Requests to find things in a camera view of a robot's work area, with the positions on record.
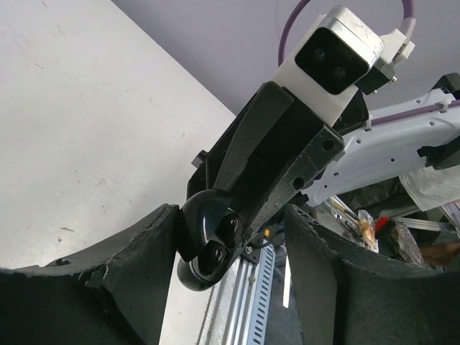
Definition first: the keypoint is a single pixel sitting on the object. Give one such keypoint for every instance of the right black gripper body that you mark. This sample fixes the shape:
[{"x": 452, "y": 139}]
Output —
[{"x": 306, "y": 122}]

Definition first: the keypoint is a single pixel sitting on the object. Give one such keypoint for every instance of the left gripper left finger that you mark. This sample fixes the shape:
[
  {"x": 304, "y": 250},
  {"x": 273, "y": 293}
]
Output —
[{"x": 114, "y": 292}]

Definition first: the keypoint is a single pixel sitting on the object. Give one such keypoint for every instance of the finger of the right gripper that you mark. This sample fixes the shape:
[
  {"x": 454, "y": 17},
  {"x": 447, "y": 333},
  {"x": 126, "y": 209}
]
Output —
[
  {"x": 269, "y": 114},
  {"x": 275, "y": 173}
]

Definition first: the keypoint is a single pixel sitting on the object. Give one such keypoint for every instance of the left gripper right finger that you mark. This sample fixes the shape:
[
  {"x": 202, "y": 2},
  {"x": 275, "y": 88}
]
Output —
[{"x": 346, "y": 294}]

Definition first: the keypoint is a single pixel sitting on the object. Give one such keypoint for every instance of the black earbud case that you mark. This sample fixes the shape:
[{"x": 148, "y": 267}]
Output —
[{"x": 212, "y": 231}]

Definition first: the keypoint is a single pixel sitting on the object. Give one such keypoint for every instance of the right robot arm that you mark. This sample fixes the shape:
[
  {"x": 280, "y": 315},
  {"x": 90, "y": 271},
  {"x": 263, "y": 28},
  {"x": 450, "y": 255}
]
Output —
[{"x": 392, "y": 141}]

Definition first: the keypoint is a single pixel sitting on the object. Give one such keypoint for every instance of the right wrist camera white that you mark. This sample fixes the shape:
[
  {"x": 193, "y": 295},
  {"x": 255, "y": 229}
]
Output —
[{"x": 338, "y": 56}]

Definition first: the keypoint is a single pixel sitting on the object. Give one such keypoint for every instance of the slotted cable duct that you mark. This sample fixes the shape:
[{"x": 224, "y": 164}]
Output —
[{"x": 256, "y": 299}]

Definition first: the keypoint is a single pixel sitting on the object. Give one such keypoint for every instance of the aluminium front rail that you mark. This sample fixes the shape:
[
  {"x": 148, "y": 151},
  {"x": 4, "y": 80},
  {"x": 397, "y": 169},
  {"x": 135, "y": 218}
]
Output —
[{"x": 220, "y": 323}]

